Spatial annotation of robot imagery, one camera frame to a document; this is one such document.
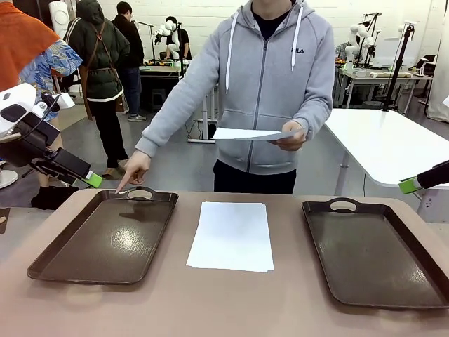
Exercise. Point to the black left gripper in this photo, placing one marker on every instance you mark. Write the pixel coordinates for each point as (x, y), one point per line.
(28, 137)

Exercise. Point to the white A4 paper stack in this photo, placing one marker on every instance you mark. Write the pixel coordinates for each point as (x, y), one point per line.
(245, 134)
(231, 238)

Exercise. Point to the person's right forearm grey sleeve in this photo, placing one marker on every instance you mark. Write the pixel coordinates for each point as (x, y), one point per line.
(158, 130)

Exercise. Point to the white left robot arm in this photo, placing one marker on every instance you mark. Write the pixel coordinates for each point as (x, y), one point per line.
(17, 96)

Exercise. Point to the person's left forearm grey sleeve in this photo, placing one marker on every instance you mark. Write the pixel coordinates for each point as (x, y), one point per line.
(315, 117)

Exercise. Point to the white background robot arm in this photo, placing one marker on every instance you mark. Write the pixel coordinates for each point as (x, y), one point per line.
(170, 35)
(354, 42)

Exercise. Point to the person's right hand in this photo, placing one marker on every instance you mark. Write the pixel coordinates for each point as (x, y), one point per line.
(135, 168)

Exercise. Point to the person's left hand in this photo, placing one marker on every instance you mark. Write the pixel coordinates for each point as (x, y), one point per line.
(296, 138)

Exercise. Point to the grey socket panel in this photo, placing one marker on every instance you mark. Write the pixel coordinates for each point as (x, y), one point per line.
(435, 207)

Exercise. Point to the black bag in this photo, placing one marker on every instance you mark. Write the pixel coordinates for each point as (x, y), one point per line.
(52, 198)

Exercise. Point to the large white table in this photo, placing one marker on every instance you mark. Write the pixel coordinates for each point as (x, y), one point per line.
(386, 144)

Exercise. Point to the white round floor base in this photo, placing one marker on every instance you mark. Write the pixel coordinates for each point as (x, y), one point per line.
(7, 177)

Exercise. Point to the small brown board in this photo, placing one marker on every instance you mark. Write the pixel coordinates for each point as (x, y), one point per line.
(4, 214)

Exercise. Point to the brown plastic serving tray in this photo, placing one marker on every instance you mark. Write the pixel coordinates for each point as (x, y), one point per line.
(105, 245)
(372, 259)

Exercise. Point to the black step stool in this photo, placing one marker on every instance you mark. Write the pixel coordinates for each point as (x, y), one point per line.
(159, 100)

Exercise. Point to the long background work table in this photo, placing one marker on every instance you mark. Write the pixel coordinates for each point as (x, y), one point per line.
(382, 76)

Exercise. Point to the black tripod stand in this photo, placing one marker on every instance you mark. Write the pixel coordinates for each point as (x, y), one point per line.
(398, 70)

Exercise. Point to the person dark green hooded coat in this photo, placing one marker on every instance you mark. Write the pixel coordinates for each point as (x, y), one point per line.
(98, 52)

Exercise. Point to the person black jacket blue jeans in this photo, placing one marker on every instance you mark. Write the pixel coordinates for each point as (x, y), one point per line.
(131, 42)

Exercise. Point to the distant person black shirt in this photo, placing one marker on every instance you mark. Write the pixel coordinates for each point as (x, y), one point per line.
(184, 42)

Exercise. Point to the person's torso grey zip hoodie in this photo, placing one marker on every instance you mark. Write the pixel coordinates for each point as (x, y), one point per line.
(259, 87)

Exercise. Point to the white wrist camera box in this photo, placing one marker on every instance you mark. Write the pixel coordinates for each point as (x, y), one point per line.
(65, 100)

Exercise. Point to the white standing desk frame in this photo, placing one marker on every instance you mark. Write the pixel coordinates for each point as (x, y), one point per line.
(205, 112)

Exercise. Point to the black camera boom stand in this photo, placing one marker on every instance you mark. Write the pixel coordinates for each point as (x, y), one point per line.
(372, 38)

